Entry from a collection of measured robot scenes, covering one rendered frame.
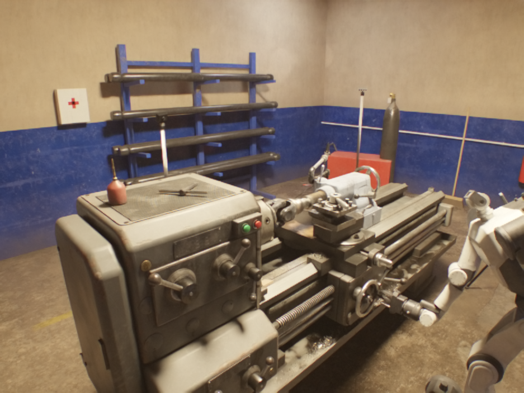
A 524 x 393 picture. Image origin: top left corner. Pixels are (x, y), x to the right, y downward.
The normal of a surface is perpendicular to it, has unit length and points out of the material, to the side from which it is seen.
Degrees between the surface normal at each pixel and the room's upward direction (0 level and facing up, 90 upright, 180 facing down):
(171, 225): 45
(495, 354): 90
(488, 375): 90
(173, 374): 32
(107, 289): 90
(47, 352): 0
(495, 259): 99
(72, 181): 90
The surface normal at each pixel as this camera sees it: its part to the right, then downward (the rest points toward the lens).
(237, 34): 0.69, 0.22
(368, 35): -0.72, 0.22
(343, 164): -0.44, 0.28
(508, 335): -0.65, 0.59
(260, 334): 0.36, -0.69
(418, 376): 0.00, -0.95
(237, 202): 0.49, -0.51
